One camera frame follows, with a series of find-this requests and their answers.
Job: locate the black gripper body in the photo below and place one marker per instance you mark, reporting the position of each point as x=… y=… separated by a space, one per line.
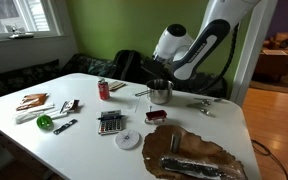
x=154 y=70

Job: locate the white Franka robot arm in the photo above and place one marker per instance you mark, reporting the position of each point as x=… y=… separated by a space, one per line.
x=200 y=43

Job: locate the big silver pot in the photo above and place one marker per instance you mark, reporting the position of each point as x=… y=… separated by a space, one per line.
x=159 y=93

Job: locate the black backpack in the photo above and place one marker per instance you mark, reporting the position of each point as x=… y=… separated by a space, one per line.
x=127 y=66

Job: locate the tan card stack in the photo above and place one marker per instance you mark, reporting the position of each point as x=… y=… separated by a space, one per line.
x=116 y=85

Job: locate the red soda can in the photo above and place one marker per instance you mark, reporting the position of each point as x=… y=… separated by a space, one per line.
x=104 y=90

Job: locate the long silver measuring spoon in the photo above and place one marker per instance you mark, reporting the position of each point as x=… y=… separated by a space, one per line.
x=208 y=99

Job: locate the dark green patterned cushion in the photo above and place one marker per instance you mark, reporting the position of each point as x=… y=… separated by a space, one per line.
x=87 y=66

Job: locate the grey desk calculator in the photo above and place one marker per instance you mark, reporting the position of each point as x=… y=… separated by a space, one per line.
x=110 y=126

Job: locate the white round disc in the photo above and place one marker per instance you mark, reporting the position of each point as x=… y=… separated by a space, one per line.
x=127 y=139

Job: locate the small metal cylinder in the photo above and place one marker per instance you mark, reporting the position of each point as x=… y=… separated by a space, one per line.
x=175 y=143

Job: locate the silver foil packet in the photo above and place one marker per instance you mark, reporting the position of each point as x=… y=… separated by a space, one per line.
x=190 y=166

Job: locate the black flat strip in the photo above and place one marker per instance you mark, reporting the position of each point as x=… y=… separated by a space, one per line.
x=65 y=127

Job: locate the small white packet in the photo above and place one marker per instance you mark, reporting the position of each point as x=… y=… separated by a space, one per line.
x=58 y=114

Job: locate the brown wooden furniture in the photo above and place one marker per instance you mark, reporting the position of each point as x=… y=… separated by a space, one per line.
x=272 y=66

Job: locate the green round plastic toy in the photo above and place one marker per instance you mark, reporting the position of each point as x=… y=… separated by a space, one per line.
x=44 y=122

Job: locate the large white packet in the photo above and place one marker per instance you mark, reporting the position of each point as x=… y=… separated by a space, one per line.
x=30 y=114

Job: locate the small object on windowsill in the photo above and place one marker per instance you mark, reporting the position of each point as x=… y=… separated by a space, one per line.
x=20 y=34

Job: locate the white framed window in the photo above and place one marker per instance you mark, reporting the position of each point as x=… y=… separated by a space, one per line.
x=4 y=16

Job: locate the white door frame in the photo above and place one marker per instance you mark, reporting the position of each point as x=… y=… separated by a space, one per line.
x=247 y=66

